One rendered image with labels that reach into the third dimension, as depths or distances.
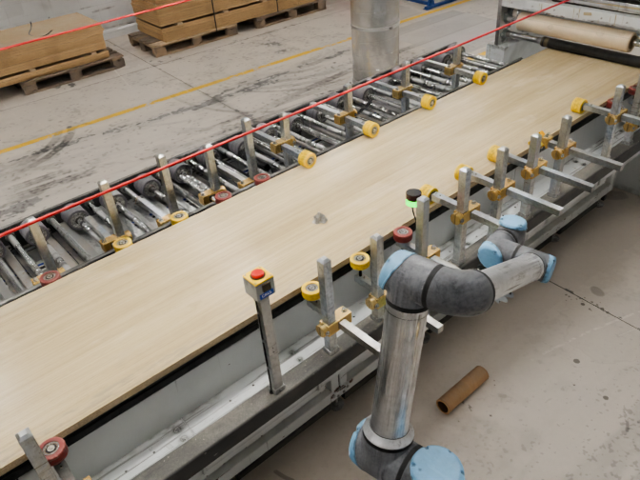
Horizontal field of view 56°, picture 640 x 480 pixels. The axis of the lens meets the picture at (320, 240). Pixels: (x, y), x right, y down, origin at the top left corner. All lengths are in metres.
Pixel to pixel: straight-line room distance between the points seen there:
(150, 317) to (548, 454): 1.80
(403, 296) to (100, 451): 1.18
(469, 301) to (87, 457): 1.34
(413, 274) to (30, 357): 1.40
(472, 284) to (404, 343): 0.25
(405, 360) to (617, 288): 2.40
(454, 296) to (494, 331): 1.96
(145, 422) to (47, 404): 0.32
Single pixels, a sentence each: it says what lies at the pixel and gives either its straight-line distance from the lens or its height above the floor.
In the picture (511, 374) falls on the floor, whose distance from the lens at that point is 3.20.
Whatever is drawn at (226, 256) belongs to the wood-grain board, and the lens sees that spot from 2.47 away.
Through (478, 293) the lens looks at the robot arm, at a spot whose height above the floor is 1.40.
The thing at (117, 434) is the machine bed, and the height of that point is 0.73.
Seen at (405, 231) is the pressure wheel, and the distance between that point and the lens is 2.51.
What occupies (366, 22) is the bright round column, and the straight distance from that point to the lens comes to 6.09.
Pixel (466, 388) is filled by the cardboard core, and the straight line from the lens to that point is 3.01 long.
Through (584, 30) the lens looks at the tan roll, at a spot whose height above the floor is 1.08.
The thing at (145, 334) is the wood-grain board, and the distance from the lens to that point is 2.21.
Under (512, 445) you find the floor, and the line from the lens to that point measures 2.94.
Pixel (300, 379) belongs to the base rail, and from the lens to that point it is 2.20.
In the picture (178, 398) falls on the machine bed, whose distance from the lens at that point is 2.23.
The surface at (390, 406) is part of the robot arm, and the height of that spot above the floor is 1.02.
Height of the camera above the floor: 2.35
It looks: 36 degrees down
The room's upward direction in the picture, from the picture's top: 5 degrees counter-clockwise
